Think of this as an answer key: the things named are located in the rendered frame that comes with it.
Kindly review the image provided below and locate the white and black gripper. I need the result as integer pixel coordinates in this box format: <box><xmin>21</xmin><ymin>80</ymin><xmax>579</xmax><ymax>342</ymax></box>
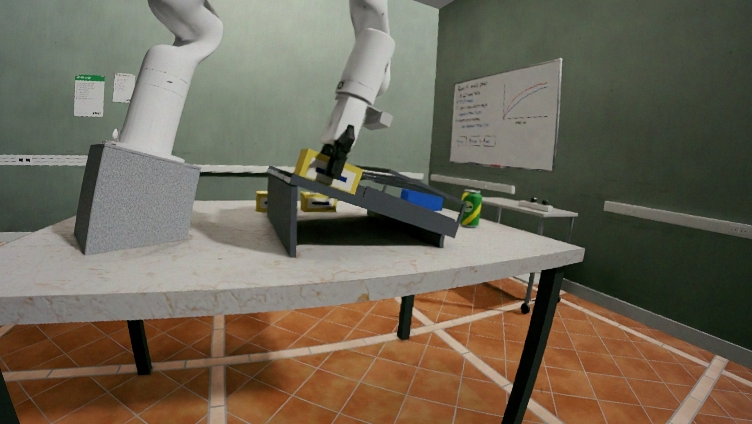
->
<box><xmin>320</xmin><ymin>94</ymin><xmax>369</xmax><ymax>180</ymax></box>

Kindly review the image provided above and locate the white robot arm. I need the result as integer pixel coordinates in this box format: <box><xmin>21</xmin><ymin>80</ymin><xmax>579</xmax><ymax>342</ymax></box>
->
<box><xmin>102</xmin><ymin>0</ymin><xmax>395</xmax><ymax>162</ymax></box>

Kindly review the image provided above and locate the green and yellow drink can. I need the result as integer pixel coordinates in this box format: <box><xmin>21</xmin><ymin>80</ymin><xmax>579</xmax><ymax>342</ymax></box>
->
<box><xmin>460</xmin><ymin>190</ymin><xmax>482</xmax><ymax>228</ymax></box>

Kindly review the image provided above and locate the yellow butter carton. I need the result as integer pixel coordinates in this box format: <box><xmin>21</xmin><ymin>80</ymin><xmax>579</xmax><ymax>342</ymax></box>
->
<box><xmin>256</xmin><ymin>191</ymin><xmax>267</xmax><ymax>212</ymax></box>
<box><xmin>293</xmin><ymin>149</ymin><xmax>363</xmax><ymax>195</ymax></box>
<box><xmin>300</xmin><ymin>192</ymin><xmax>337</xmax><ymax>212</ymax></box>

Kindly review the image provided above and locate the blue open box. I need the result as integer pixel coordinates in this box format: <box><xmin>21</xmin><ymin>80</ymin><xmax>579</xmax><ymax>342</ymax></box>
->
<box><xmin>401</xmin><ymin>189</ymin><xmax>443</xmax><ymax>211</ymax></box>

